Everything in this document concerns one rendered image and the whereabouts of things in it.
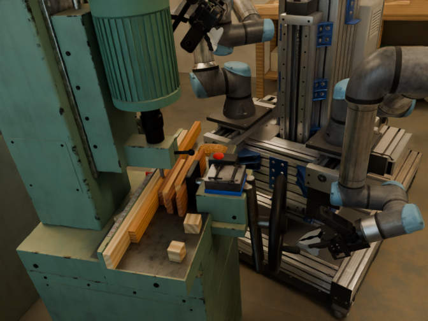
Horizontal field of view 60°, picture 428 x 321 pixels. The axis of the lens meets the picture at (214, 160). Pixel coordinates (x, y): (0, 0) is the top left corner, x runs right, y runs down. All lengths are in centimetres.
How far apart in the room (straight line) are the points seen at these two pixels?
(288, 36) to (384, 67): 63
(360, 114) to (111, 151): 67
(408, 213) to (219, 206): 51
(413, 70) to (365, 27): 80
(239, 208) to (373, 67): 48
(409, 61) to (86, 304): 114
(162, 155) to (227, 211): 23
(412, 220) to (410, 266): 112
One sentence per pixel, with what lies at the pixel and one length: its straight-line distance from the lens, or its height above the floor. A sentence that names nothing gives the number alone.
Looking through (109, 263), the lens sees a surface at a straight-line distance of 92.
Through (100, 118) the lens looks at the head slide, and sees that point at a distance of 98.
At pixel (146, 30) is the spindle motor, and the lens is 84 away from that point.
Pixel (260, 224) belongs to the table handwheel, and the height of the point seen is 82.
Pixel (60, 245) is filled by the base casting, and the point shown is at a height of 80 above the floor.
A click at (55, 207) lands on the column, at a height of 88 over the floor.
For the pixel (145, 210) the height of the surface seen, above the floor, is 94.
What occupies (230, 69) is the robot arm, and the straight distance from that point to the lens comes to 160.
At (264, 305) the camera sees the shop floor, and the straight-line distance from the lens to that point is 192.
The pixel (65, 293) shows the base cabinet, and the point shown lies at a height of 63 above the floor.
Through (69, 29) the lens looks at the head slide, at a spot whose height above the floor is 139.
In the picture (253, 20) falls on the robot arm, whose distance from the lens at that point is 134.
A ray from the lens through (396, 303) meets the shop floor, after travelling 204.
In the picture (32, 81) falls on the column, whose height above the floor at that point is 128.
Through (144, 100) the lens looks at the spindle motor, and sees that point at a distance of 89.
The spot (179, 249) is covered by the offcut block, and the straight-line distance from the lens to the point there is 88.
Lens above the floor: 156
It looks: 33 degrees down
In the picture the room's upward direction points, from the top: 5 degrees counter-clockwise
